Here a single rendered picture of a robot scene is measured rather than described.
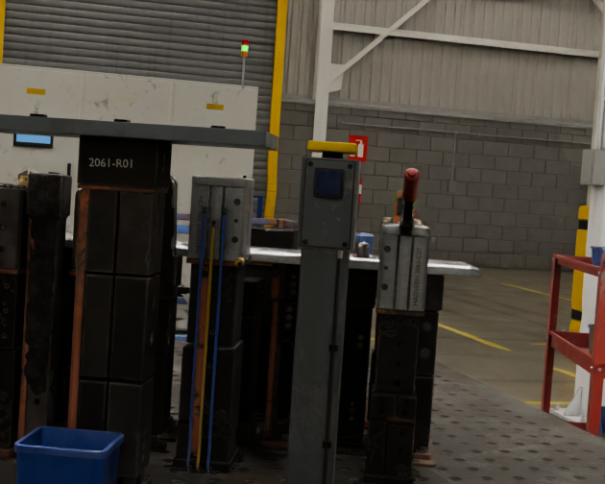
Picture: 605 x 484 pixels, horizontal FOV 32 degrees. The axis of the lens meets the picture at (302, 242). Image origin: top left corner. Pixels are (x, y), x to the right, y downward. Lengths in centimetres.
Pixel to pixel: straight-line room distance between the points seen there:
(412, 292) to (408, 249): 6
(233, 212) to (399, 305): 26
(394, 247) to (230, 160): 844
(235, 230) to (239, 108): 845
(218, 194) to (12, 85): 826
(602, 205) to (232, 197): 422
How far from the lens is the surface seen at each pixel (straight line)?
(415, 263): 144
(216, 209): 145
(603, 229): 555
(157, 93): 976
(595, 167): 553
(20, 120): 132
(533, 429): 195
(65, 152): 967
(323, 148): 129
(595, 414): 368
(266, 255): 157
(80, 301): 134
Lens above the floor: 110
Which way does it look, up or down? 3 degrees down
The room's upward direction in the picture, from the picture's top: 4 degrees clockwise
